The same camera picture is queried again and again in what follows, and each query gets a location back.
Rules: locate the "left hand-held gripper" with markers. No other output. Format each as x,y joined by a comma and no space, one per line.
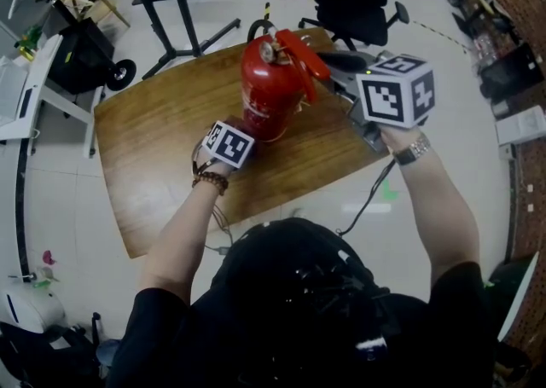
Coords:
228,145

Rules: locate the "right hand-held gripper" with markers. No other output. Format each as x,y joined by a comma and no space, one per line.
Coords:
396,92

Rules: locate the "red fire extinguisher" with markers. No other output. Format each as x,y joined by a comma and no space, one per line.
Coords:
264,92

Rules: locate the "person's right forearm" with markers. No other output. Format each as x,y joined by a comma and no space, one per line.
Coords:
443,216

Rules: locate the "person's left forearm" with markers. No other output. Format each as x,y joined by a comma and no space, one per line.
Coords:
179,241

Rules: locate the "silver wristwatch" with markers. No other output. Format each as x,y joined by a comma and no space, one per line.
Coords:
411,151

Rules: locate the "black display stand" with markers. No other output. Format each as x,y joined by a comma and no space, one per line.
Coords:
183,7

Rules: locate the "black equipment case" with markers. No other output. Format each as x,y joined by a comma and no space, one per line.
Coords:
81,62

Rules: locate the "white box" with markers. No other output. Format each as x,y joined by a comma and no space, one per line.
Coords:
522,125

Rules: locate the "white desk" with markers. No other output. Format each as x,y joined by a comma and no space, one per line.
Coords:
42,79

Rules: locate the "small pink item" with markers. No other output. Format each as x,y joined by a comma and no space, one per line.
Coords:
49,257

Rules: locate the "green potted plant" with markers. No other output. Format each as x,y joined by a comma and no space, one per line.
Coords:
29,43

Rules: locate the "white printer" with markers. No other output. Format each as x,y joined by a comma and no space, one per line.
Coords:
10,92

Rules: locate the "white floor appliance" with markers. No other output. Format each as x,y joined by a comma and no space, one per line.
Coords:
30,311

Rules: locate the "person's black shirt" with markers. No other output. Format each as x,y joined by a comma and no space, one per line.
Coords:
452,318

